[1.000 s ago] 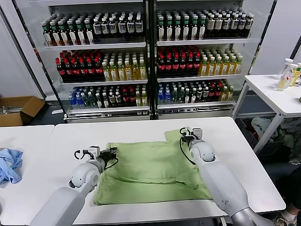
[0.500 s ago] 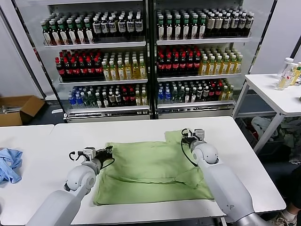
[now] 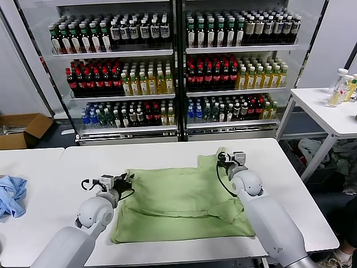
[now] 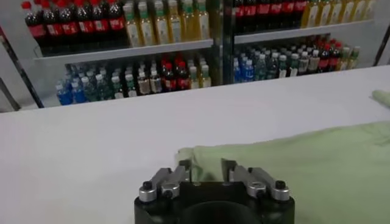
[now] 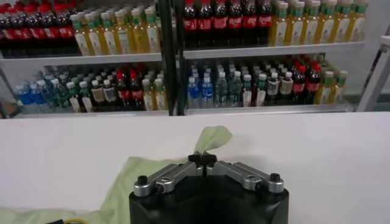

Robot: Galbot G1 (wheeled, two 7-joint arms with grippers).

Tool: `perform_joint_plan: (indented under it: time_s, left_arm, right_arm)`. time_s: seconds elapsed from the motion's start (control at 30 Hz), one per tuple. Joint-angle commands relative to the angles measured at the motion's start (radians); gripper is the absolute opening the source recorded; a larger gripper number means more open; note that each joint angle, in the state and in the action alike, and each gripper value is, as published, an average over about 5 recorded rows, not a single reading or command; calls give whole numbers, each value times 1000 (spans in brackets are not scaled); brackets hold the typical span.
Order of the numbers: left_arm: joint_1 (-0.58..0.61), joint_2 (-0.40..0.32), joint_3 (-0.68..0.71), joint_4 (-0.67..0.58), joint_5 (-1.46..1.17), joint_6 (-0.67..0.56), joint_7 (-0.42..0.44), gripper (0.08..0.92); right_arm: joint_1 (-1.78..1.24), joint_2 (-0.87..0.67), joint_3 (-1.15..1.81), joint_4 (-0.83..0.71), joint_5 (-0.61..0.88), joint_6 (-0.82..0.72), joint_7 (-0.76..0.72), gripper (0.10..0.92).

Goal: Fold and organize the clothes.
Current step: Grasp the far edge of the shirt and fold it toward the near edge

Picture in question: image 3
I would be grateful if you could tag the small red cap cola bottle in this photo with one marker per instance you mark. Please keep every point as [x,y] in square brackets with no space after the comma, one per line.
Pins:
[156,117]
[252,111]
[259,110]
[148,118]

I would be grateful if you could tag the clear bottle red mark label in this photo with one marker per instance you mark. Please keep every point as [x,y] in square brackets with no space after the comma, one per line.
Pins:
[334,97]

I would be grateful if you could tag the beige label dark bottle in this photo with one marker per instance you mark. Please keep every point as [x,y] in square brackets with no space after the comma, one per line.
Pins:
[249,28]
[258,28]

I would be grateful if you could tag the grey green clothes pile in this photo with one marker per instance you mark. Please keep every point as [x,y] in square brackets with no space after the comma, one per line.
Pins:
[344,164]

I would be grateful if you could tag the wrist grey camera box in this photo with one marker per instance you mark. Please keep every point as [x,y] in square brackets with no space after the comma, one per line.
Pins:
[240,159]
[106,182]

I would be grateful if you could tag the right wrist grey camera box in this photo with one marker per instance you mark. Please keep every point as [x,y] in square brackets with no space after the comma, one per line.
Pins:
[240,159]

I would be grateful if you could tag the blue water bottle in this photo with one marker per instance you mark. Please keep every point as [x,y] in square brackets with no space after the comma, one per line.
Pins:
[198,114]
[93,120]
[190,115]
[84,121]

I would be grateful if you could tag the white label dark bottle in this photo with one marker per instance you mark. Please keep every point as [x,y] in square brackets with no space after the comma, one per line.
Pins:
[140,119]
[222,114]
[229,113]
[117,120]
[244,112]
[133,119]
[125,120]
[237,112]

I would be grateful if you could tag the yellow bottle green cap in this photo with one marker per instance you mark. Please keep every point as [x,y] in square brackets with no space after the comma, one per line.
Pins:
[351,90]

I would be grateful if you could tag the blue label dark bottle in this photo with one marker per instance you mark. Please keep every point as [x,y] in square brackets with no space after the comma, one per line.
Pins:
[277,28]
[286,28]
[295,28]
[145,33]
[125,33]
[134,33]
[155,32]
[164,32]
[115,33]
[268,28]

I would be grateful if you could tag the clear green water bottle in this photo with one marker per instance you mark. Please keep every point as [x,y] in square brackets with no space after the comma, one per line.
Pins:
[109,119]
[206,114]
[214,114]
[102,120]

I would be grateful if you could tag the red cloth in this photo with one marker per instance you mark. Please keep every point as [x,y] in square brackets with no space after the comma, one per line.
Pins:
[300,157]

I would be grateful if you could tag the drinks display shelf unit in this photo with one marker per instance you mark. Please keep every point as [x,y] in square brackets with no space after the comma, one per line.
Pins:
[240,49]
[111,53]

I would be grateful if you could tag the crumpled light blue cloth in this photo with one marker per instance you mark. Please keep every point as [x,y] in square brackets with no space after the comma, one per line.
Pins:
[14,195]

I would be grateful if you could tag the person black trouser leg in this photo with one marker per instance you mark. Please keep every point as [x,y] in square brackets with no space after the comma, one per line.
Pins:
[350,223]

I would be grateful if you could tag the white sneaker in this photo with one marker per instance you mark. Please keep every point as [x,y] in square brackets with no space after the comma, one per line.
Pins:
[340,258]

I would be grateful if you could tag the pale yellow drink bottle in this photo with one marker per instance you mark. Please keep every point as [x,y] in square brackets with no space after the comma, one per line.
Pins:
[266,111]
[164,118]
[171,117]
[273,111]

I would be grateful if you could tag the white side table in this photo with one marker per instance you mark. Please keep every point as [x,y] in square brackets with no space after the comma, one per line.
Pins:
[315,105]

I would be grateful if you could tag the green cap dark tea bottle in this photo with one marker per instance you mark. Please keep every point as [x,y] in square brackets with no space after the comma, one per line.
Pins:
[210,35]
[66,41]
[95,40]
[76,41]
[105,40]
[200,35]
[85,40]
[57,41]
[230,35]
[191,35]
[239,35]
[220,35]

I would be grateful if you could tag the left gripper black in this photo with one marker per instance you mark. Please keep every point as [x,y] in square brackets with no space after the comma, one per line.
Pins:
[122,187]

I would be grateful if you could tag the open cardboard box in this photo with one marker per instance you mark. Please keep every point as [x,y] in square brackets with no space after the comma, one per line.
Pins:
[36,128]

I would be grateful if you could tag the clear bottle white cap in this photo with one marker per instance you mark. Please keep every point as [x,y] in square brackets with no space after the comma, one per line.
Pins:
[345,88]

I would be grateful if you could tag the grey metal rods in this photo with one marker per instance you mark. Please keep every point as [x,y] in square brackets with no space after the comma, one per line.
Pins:
[8,130]

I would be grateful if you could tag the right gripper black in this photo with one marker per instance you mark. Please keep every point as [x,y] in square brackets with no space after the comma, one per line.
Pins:
[228,163]

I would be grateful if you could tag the left wrist grey camera box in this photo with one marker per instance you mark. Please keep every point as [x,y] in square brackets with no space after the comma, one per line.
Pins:
[106,182]

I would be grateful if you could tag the yellow juice bottle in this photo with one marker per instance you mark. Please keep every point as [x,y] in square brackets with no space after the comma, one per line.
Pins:
[250,81]
[266,80]
[152,86]
[169,85]
[282,79]
[242,81]
[126,87]
[274,80]
[161,86]
[135,87]
[258,80]
[144,86]

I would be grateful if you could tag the small white flat object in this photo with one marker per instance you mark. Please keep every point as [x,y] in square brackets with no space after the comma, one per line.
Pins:
[67,133]

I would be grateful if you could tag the crumpled white grey cloth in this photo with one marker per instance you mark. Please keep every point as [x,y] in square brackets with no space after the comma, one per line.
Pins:
[308,147]

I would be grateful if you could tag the light green polo shirt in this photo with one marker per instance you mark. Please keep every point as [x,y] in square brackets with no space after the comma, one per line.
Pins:
[173,201]

